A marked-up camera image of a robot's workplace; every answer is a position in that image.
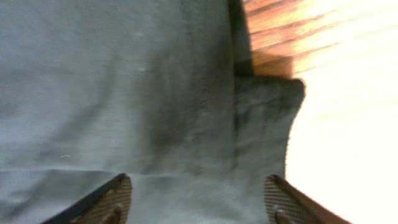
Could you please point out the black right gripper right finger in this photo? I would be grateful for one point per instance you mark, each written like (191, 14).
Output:
(287, 205)

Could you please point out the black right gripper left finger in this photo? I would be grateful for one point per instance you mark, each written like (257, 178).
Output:
(109, 204)

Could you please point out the black shirt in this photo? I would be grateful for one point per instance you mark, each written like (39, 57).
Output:
(162, 91)

